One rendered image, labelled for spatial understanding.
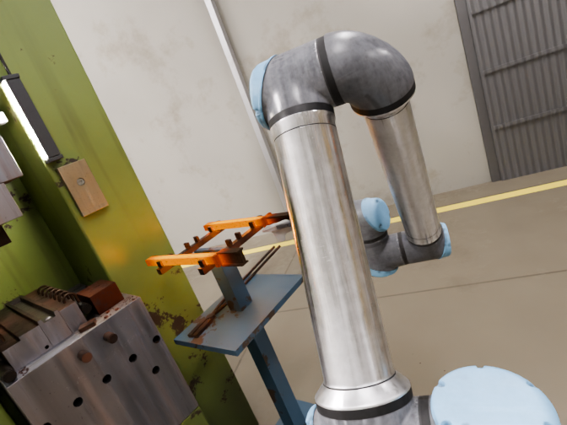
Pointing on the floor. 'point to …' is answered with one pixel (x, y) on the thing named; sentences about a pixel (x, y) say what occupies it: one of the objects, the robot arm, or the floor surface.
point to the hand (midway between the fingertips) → (274, 217)
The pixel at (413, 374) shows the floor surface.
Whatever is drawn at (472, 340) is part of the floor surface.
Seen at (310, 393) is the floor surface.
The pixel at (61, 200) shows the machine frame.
